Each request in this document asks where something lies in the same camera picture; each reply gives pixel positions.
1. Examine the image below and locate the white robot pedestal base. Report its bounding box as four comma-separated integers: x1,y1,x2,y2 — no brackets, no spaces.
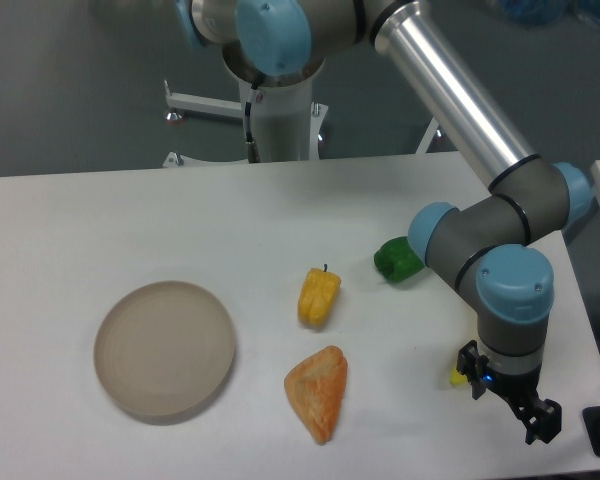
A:
160,39,449,169

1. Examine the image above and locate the blue bag in background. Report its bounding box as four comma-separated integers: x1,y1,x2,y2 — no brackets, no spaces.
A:
492,0,600,29

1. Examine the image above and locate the yellow toy pepper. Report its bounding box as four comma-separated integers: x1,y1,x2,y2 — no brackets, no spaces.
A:
297,264,341,328

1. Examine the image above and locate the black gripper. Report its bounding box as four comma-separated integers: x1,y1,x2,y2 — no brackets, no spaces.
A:
456,340,562,445

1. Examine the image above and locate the black and white robot cable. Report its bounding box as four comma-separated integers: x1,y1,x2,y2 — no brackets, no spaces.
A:
243,72,267,164

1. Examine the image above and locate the orange toy bread slice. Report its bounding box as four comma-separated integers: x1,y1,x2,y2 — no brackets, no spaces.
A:
284,345,348,445

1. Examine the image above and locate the green toy pepper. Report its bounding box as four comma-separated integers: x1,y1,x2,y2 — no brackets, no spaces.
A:
373,236,425,283

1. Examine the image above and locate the beige round plate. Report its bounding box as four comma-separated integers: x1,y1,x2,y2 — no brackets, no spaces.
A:
93,281,236,425

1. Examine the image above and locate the yellow toy banana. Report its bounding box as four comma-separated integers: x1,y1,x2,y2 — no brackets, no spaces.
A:
449,369,467,387

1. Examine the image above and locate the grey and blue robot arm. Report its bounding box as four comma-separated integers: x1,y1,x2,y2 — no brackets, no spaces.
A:
175,1,592,442

